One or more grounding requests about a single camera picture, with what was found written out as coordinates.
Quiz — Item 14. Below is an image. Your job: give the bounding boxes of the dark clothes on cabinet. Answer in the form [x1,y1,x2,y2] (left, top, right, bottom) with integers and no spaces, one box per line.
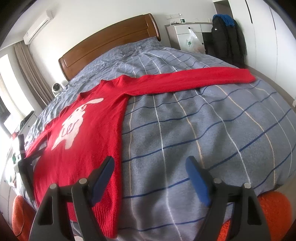
[20,110,35,130]

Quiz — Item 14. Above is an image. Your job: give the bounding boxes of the beige curtain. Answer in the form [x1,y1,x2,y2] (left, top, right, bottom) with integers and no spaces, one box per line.
[13,41,54,109]

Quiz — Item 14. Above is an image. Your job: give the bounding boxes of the white round bedside device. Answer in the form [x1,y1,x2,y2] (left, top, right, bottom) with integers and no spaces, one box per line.
[52,83,65,97]

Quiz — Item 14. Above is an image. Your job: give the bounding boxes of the red knit sweater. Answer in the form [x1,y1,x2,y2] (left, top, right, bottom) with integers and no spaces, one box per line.
[27,67,255,238]

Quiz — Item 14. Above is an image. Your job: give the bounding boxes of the dark jacket on chair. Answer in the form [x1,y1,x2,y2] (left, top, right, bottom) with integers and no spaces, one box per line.
[203,14,247,68]

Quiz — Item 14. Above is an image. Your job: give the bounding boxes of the white window-side cabinet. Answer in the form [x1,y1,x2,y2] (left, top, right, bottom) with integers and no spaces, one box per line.
[1,113,37,225]

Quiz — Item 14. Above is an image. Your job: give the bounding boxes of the white plastic bag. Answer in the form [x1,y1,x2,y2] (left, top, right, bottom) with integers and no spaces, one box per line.
[186,27,206,54]

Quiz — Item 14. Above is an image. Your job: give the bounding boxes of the white wardrobe doors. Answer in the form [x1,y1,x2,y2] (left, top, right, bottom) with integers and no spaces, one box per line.
[229,0,295,98]

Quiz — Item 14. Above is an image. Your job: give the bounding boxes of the white bedside dresser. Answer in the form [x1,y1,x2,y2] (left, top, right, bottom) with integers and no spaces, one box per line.
[165,22,212,54]

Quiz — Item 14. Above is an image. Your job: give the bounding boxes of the orange fuzzy clothing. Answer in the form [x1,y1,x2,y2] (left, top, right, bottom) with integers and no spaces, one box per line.
[12,195,36,241]

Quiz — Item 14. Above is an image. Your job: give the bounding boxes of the white wall air conditioner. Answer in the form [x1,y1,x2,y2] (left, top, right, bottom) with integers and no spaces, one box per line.
[23,10,53,45]

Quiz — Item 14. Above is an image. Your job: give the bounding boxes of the blue-grey plaid bed cover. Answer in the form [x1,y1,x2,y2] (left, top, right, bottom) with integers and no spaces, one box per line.
[25,38,295,240]

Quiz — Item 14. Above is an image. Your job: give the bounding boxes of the brown wooden headboard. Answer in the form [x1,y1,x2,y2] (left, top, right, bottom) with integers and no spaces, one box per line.
[58,13,161,81]

